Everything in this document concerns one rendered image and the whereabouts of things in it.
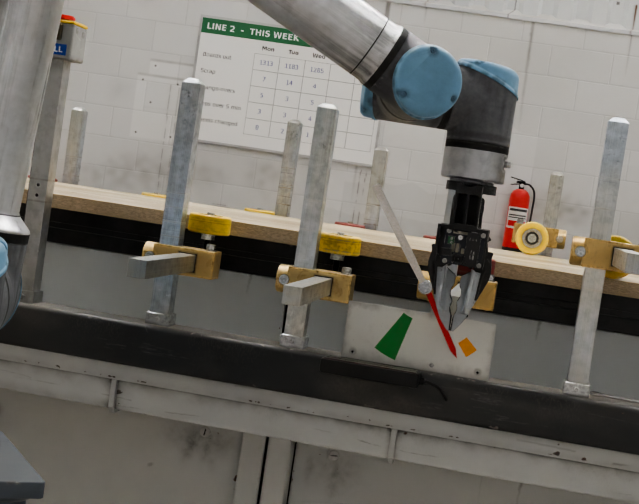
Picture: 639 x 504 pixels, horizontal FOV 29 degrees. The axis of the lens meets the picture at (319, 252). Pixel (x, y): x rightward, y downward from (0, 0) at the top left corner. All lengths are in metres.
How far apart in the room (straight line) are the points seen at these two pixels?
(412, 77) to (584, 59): 7.88
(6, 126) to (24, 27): 0.13
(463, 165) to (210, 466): 1.05
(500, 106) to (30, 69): 0.64
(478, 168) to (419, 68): 0.22
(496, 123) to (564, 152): 7.63
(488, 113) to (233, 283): 0.88
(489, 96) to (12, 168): 0.65
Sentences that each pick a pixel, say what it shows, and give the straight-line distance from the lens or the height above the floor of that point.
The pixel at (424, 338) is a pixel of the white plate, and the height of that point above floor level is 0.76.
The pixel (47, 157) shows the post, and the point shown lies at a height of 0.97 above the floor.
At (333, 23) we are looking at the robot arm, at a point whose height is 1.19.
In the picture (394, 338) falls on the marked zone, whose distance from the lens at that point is 2.20.
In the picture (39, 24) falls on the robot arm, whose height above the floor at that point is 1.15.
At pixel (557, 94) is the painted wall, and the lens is 9.39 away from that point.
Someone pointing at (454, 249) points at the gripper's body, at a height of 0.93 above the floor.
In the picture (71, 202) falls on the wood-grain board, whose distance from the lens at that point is 2.50.
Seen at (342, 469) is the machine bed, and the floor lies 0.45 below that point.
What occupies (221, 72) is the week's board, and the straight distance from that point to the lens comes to 9.43.
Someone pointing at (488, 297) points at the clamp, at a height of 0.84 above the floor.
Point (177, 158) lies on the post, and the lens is 2.27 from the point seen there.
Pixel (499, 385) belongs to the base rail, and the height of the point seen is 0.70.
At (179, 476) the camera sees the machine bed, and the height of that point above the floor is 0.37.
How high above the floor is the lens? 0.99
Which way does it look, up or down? 3 degrees down
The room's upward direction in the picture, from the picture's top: 8 degrees clockwise
